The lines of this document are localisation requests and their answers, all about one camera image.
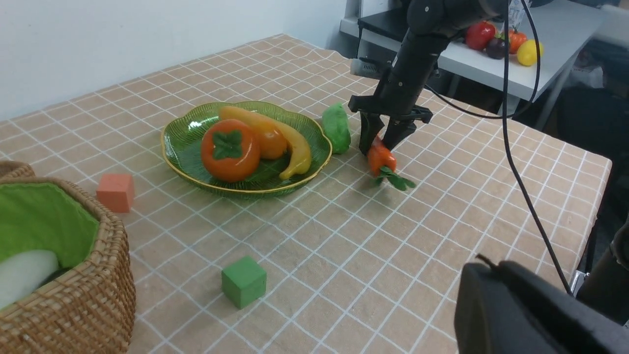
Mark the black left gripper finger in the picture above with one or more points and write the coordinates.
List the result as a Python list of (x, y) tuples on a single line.
[(506, 309)]

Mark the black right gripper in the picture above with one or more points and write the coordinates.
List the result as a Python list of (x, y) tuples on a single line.
[(395, 96)]

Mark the orange carrot with green leaves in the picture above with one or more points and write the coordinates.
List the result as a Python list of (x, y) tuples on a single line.
[(382, 165)]

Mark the light green chayote gourd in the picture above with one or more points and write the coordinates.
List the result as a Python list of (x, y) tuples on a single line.
[(335, 125)]

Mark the yellow banana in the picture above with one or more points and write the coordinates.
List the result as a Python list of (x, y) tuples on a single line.
[(297, 145)]

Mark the orange yellow mango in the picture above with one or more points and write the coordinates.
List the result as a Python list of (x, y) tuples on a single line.
[(273, 144)]

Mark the orange persimmon with green calyx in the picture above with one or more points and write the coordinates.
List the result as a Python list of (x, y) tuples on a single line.
[(230, 151)]

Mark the white radish with green leaves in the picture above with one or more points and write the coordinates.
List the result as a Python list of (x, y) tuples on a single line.
[(22, 274)]

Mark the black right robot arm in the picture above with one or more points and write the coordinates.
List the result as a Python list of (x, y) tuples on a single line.
[(432, 25)]

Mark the dark purple toy fruit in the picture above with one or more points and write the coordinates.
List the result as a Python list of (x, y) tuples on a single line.
[(497, 48)]

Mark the small orange toy tomato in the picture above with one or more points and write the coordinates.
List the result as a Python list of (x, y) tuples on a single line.
[(516, 39)]

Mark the yellow toy lemon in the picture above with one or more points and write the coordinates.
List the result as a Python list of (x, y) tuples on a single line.
[(527, 54)]

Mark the green glass leaf-shaped plate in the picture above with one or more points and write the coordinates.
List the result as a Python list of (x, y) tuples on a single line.
[(181, 148)]

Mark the green foam cube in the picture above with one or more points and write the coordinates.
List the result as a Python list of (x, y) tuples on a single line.
[(244, 282)]

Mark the orange-pink foam cube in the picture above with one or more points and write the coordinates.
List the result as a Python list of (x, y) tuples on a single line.
[(116, 192)]

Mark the woven wicker basket green lining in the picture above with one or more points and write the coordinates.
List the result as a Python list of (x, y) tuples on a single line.
[(88, 305)]

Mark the woven wicker basket lid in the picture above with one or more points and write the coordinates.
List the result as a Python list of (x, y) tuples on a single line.
[(15, 169)]

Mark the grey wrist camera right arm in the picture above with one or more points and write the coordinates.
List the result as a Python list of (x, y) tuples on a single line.
[(369, 68)]

